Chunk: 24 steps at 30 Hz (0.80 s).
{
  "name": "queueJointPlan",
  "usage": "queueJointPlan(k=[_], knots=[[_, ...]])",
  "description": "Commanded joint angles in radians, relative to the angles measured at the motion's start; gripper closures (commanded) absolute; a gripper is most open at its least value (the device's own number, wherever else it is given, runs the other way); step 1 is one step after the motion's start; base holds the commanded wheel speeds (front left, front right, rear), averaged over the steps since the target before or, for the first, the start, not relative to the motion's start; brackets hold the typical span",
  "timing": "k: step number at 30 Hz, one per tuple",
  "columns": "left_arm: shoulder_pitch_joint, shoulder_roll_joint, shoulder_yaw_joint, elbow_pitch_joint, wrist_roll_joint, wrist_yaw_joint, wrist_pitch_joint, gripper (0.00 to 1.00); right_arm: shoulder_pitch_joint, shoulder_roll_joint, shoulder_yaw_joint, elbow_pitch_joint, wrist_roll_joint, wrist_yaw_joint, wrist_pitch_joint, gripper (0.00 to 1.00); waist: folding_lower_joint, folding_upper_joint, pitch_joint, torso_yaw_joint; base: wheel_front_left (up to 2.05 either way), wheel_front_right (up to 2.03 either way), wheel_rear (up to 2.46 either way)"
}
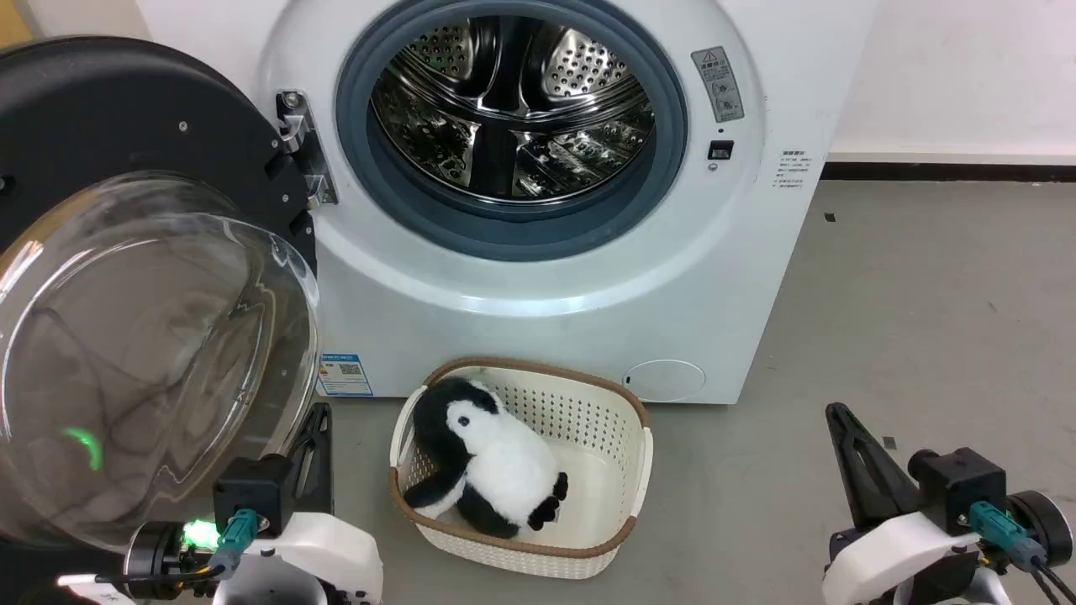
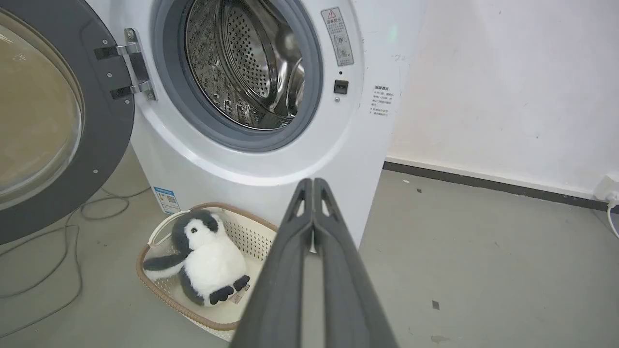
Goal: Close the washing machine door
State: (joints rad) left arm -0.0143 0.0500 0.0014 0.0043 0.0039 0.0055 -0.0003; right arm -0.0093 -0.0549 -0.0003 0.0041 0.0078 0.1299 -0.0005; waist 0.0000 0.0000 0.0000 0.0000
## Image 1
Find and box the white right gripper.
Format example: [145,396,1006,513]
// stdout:
[821,402,986,605]

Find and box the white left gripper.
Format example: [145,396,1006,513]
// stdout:
[212,402,384,605]

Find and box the washer door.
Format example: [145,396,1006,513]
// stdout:
[0,35,324,555]

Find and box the white front-load washing machine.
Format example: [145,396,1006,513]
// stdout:
[134,0,880,406]

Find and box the metal door hinge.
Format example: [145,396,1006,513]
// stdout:
[276,90,340,208]

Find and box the blue energy label sticker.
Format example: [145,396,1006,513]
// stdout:
[317,353,374,397]

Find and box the black white penguin plush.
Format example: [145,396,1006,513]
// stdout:
[403,376,570,539]

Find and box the round white filter cover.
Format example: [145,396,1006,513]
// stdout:
[622,360,707,402]

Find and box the white laundry basket brown rim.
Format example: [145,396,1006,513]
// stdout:
[388,357,654,581]

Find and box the stainless steel drum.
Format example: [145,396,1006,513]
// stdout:
[370,14,657,204]

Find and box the grey warning label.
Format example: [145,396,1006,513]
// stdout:
[691,46,746,124]

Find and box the left cable with teal connector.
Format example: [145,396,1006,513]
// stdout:
[92,508,259,585]

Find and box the cable with teal connector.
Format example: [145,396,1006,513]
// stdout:
[968,501,1076,605]
[92,508,259,585]

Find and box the right cable with teal connector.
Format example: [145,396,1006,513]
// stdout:
[968,501,1076,605]

